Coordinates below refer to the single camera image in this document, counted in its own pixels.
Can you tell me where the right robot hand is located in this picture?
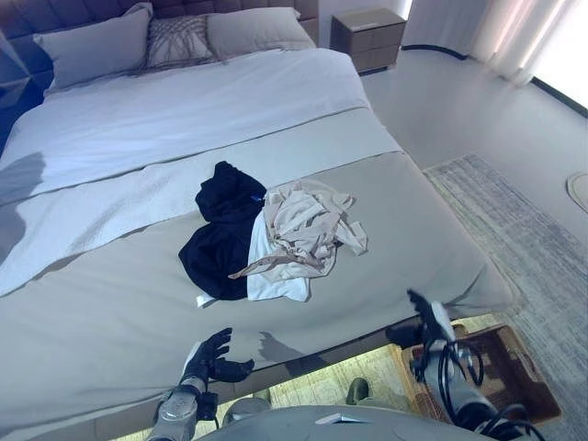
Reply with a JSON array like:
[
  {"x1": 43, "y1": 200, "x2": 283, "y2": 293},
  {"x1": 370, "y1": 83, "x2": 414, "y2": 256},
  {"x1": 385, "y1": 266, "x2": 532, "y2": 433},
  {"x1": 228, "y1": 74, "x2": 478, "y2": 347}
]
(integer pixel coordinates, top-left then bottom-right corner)
[{"x1": 406, "y1": 288, "x2": 458, "y2": 352}]

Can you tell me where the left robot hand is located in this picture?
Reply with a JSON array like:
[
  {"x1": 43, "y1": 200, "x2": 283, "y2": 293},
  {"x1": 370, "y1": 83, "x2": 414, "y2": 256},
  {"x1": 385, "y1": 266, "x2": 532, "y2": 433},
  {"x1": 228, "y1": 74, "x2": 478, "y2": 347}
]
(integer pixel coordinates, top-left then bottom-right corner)
[{"x1": 181, "y1": 327, "x2": 255, "y2": 387}]

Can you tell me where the brown wicker basket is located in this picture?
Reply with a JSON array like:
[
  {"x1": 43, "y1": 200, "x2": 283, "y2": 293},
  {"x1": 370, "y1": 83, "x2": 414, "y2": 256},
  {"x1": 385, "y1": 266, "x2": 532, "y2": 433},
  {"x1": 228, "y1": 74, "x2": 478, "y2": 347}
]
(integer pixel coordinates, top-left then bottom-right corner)
[{"x1": 401, "y1": 322, "x2": 563, "y2": 424}]

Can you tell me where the beige bed runner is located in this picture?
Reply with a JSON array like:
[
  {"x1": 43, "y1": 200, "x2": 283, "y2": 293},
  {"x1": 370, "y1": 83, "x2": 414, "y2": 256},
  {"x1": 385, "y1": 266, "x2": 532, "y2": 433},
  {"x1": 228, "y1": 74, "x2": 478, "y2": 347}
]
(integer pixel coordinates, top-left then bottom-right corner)
[{"x1": 0, "y1": 107, "x2": 515, "y2": 422}]

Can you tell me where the large bed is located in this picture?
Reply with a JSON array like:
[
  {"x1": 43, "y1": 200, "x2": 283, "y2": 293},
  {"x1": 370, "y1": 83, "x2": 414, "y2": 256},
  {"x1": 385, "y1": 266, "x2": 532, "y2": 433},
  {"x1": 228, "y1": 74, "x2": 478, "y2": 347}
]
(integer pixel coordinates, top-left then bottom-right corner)
[{"x1": 0, "y1": 0, "x2": 523, "y2": 441}]

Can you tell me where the white garment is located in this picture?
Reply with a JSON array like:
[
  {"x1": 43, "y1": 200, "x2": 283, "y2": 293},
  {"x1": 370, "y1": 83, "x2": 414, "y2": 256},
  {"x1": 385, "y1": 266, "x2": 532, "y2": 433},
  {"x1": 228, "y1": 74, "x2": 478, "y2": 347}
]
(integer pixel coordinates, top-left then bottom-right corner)
[{"x1": 196, "y1": 213, "x2": 311, "y2": 308}]

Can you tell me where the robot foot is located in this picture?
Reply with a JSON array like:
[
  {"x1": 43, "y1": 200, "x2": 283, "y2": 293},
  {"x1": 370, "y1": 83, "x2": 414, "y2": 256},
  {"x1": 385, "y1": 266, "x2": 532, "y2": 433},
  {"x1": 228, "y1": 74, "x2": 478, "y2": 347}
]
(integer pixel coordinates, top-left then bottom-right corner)
[{"x1": 345, "y1": 377, "x2": 370, "y2": 406}]

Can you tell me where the grey patterned rug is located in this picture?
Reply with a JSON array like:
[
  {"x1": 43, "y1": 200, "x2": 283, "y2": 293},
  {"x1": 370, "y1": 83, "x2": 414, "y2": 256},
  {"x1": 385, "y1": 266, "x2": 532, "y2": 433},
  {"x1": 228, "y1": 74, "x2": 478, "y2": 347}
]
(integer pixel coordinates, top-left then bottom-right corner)
[{"x1": 421, "y1": 153, "x2": 588, "y2": 441}]

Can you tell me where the black garment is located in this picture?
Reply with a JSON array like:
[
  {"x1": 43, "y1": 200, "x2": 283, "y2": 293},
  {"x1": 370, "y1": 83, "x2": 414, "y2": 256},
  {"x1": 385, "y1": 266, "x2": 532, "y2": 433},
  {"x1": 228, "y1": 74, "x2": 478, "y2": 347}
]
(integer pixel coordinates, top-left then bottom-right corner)
[{"x1": 177, "y1": 161, "x2": 268, "y2": 302}]

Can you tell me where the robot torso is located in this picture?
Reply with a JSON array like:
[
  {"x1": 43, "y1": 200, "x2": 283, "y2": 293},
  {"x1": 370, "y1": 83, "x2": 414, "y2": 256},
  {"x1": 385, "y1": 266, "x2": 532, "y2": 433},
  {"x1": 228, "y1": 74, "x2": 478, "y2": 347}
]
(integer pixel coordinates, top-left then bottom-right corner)
[{"x1": 195, "y1": 397, "x2": 465, "y2": 441}]

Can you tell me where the beige garment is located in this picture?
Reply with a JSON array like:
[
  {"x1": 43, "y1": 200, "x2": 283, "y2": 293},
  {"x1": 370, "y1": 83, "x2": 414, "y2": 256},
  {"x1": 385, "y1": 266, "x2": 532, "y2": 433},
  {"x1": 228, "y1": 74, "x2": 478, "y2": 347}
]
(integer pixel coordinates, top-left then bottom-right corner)
[{"x1": 228, "y1": 179, "x2": 370, "y2": 280}]

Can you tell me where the round beige floor cushion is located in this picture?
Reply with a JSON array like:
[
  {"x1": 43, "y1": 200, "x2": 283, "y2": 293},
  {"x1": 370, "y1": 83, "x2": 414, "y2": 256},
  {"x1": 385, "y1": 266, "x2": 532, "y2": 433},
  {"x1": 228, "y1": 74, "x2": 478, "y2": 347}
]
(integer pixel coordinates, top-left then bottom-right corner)
[{"x1": 566, "y1": 171, "x2": 588, "y2": 202}]

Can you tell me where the white duvet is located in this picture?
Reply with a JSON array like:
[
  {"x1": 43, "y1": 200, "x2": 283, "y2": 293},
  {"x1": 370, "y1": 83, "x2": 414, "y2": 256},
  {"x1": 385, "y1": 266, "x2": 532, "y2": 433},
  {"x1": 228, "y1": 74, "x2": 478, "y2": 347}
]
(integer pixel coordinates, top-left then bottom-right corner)
[{"x1": 0, "y1": 47, "x2": 372, "y2": 299}]

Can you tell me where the brown wooden nightstand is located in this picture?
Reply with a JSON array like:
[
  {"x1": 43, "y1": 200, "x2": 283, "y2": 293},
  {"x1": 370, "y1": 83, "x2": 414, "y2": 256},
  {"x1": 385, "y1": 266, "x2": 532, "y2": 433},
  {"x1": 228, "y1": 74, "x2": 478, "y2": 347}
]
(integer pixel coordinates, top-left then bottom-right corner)
[{"x1": 330, "y1": 7, "x2": 407, "y2": 75}]

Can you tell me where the white sheer curtain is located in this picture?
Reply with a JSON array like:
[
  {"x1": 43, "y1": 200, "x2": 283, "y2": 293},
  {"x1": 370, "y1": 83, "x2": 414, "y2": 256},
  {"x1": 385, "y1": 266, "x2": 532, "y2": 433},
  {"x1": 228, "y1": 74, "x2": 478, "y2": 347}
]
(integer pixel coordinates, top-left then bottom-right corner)
[{"x1": 401, "y1": 0, "x2": 588, "y2": 87}]

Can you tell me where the patterned decorative pillow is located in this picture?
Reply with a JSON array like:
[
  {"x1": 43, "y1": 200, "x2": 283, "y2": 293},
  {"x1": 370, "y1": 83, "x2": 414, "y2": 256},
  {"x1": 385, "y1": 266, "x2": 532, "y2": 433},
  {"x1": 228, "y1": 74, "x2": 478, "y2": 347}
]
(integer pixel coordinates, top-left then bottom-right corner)
[{"x1": 144, "y1": 14, "x2": 217, "y2": 71}]

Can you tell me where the plain beige pillow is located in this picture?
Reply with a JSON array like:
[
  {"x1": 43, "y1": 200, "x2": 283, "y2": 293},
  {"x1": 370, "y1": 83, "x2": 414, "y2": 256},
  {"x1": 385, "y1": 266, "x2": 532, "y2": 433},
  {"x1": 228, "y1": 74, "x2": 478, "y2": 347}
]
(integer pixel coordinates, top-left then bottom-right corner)
[
  {"x1": 32, "y1": 6, "x2": 153, "y2": 91},
  {"x1": 205, "y1": 6, "x2": 316, "y2": 62}
]

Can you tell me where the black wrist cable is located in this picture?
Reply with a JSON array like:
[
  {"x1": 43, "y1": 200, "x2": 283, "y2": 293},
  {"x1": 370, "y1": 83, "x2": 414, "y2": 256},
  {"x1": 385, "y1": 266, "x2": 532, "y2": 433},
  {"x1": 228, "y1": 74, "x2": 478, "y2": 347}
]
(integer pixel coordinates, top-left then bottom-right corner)
[{"x1": 408, "y1": 337, "x2": 548, "y2": 441}]

